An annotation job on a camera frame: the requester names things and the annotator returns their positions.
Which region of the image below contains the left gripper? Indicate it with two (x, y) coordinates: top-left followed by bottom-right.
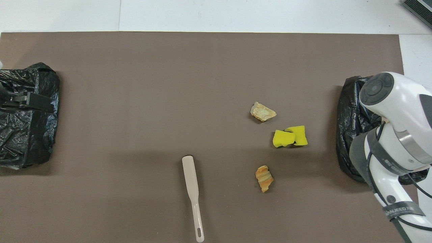
(0, 91), (54, 113)

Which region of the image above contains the black bag-lined trash bin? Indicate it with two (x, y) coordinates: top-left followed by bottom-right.
(336, 76), (432, 185)
(0, 62), (60, 169)

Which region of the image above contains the brown table mat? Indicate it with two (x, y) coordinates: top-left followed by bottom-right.
(0, 32), (423, 243)

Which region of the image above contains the orange striped croissant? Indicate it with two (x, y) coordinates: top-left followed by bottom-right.
(255, 165), (274, 193)

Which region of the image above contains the yellow sponge piece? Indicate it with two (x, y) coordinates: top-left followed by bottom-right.
(273, 130), (296, 148)
(285, 126), (308, 146)

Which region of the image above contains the dark ribbed device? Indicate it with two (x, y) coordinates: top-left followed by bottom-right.
(401, 0), (432, 29)

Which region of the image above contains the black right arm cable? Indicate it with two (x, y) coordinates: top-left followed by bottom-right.
(366, 121), (432, 243)

